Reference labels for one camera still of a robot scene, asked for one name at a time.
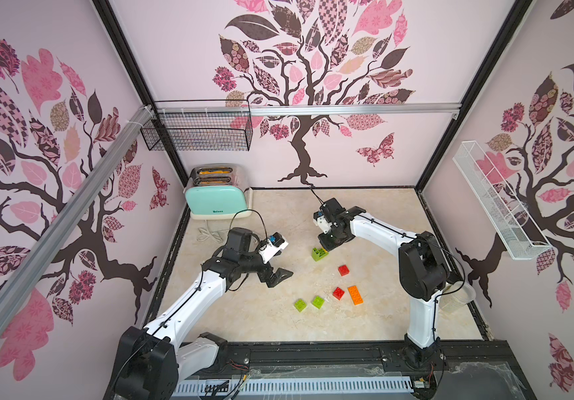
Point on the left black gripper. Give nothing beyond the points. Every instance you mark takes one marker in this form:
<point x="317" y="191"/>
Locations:
<point x="274" y="278"/>

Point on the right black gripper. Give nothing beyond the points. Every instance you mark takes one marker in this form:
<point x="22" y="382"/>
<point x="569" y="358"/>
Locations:
<point x="329" y="236"/>

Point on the long green lego brick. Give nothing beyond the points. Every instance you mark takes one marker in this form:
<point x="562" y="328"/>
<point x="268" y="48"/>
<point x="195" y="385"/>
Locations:
<point x="318" y="253"/>

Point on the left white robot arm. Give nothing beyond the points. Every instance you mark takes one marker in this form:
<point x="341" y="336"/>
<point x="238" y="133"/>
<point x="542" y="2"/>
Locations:
<point x="150" y="361"/>

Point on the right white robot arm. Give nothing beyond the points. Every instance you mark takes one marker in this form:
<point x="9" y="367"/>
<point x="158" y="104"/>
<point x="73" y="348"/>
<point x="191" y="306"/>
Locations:
<point x="423" y="269"/>

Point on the red lego brick upper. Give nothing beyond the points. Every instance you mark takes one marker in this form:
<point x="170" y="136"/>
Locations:
<point x="343" y="270"/>

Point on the red lego brick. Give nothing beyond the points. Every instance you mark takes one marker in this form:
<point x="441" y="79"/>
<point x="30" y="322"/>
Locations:
<point x="343" y="270"/>
<point x="338" y="293"/>

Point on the green lego brick lower left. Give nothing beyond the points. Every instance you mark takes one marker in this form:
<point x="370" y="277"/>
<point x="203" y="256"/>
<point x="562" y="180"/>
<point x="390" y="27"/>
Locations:
<point x="300" y="305"/>

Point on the red lego brick lower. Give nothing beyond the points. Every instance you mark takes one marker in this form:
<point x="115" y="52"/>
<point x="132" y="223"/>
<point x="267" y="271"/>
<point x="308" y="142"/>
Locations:
<point x="338" y="293"/>

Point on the green lego brick lower right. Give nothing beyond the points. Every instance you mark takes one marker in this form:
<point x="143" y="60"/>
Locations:
<point x="318" y="302"/>

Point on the orange lego brick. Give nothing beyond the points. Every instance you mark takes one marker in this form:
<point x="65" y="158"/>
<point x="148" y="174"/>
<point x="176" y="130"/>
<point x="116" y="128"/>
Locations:
<point x="355" y="295"/>

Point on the mint green toaster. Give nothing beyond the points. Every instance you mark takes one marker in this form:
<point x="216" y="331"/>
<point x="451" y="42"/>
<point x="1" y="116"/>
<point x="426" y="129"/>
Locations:
<point x="219" y="191"/>

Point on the clear plastic cup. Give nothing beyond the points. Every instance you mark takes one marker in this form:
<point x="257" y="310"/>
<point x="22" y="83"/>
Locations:
<point x="456" y="296"/>

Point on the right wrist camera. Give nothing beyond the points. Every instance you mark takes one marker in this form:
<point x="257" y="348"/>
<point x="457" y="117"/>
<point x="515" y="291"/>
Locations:
<point x="321" y="222"/>

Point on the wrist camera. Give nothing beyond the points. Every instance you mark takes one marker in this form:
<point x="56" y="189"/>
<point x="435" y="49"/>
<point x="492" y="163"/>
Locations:
<point x="321" y="222"/>
<point x="272" y="247"/>

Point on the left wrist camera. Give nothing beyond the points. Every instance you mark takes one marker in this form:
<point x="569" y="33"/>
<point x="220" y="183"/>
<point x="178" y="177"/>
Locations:
<point x="272" y="247"/>

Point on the white slotted cable duct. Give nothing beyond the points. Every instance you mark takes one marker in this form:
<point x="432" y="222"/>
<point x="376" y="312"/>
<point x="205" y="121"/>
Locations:
<point x="291" y="387"/>

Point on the aluminium rail back wall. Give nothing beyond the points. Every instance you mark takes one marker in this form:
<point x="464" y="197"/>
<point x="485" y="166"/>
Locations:
<point x="303" y="110"/>

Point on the aluminium rail wall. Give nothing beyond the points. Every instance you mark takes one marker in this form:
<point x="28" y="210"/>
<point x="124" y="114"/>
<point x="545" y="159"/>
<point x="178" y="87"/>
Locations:
<point x="20" y="284"/>
<point x="303" y="110"/>

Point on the white wire basket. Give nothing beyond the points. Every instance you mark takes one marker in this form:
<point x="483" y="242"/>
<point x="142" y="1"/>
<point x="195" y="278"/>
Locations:
<point x="488" y="176"/>

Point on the black wire basket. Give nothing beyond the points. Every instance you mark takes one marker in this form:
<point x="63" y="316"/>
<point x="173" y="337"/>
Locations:
<point x="200" y="125"/>

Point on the aluminium rail left wall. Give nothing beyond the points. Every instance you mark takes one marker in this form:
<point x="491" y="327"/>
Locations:
<point x="20" y="284"/>

